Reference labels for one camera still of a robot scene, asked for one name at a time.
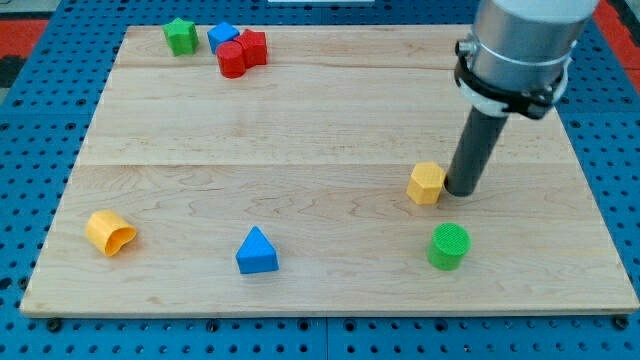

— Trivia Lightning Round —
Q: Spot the red star-shaped block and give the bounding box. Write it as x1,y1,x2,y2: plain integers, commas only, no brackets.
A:
234,29,268,69

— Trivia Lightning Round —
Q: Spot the blue cube block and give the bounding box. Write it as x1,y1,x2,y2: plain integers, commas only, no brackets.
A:
207,22,239,54

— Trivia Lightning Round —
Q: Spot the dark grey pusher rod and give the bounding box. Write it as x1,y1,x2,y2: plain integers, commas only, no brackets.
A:
445,107,507,197

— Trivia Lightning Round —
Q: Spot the yellow hexagon block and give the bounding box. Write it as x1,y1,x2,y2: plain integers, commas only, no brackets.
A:
406,162,446,205

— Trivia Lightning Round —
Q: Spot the green cylinder block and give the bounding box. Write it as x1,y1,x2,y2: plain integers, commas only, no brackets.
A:
426,223,472,271

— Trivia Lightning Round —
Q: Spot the blue pegboard base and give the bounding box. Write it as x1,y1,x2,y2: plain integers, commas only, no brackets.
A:
1,0,639,359

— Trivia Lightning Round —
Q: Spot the wooden board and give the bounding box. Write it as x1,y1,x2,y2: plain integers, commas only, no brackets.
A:
21,25,639,319

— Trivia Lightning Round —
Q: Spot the blue triangle block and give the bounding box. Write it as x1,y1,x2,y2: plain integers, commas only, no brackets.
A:
235,226,279,274

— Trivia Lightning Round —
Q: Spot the red cylinder block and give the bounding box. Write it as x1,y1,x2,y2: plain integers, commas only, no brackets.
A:
216,41,246,79

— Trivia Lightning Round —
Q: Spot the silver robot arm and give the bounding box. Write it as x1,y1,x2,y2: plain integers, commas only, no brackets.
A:
454,0,598,120

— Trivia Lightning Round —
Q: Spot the green star block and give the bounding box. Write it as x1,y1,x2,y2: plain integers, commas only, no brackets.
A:
162,17,199,56

